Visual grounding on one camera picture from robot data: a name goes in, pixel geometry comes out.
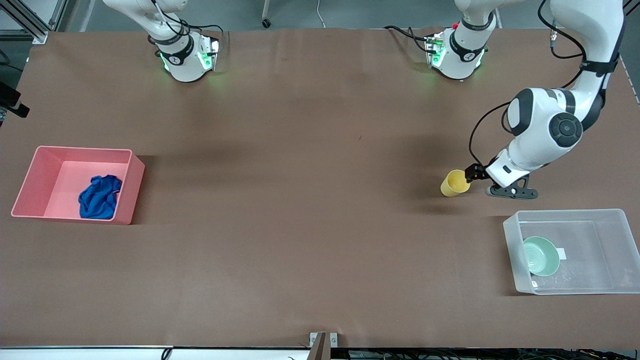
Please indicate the yellow plastic cup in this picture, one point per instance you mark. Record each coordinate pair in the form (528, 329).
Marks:
(454, 184)

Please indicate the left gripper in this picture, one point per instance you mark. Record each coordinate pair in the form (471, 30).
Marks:
(475, 172)

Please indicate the white square label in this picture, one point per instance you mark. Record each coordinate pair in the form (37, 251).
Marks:
(562, 253)

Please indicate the grey metal table bracket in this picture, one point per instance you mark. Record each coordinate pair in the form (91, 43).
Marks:
(322, 345)

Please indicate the mint green bowl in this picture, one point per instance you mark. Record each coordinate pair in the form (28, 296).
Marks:
(542, 257)

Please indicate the black caster wheel with leg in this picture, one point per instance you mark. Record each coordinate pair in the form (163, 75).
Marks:
(266, 22)

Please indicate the aluminium frame profile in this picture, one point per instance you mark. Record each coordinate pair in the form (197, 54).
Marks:
(30, 22)

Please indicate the blue cloth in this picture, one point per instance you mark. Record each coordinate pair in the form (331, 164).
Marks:
(100, 200)

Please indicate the pink plastic bin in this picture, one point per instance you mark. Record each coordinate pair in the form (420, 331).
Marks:
(60, 175)

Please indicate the clear plastic storage box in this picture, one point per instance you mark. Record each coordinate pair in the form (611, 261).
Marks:
(590, 280)

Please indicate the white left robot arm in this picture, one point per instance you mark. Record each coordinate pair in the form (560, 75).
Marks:
(540, 120)

